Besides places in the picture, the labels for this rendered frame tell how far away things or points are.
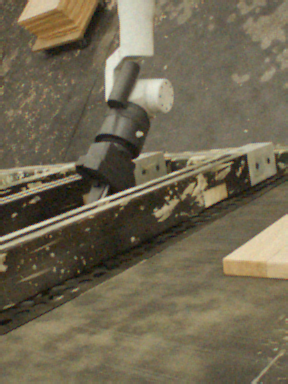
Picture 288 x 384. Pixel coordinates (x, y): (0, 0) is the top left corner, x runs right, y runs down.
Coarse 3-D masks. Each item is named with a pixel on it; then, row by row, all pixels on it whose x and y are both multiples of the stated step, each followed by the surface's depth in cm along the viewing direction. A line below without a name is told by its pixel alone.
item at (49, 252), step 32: (224, 160) 96; (256, 160) 104; (128, 192) 80; (160, 192) 80; (192, 192) 86; (64, 224) 65; (96, 224) 69; (128, 224) 74; (160, 224) 80; (0, 256) 57; (32, 256) 61; (64, 256) 65; (96, 256) 69; (0, 288) 57; (32, 288) 61
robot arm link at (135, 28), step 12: (120, 0) 92; (132, 0) 91; (144, 0) 91; (120, 12) 93; (132, 12) 91; (144, 12) 92; (120, 24) 94; (132, 24) 92; (144, 24) 92; (132, 36) 93; (144, 36) 93
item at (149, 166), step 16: (144, 160) 125; (160, 160) 129; (80, 176) 111; (144, 176) 125; (160, 176) 129; (32, 192) 100; (48, 192) 102; (64, 192) 105; (80, 192) 109; (0, 208) 93; (16, 208) 96; (32, 208) 99; (48, 208) 102; (64, 208) 105; (0, 224) 93; (16, 224) 96; (32, 224) 99
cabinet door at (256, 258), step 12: (276, 228) 65; (252, 240) 62; (264, 240) 61; (276, 240) 60; (240, 252) 58; (252, 252) 57; (264, 252) 56; (276, 252) 55; (228, 264) 57; (240, 264) 55; (252, 264) 54; (264, 264) 53; (276, 264) 52; (252, 276) 55; (264, 276) 54; (276, 276) 53
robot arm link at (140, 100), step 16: (128, 64) 93; (128, 80) 92; (144, 80) 95; (160, 80) 93; (112, 96) 90; (128, 96) 92; (144, 96) 93; (160, 96) 93; (112, 112) 92; (128, 112) 91; (144, 112) 94; (160, 112) 95; (144, 128) 93
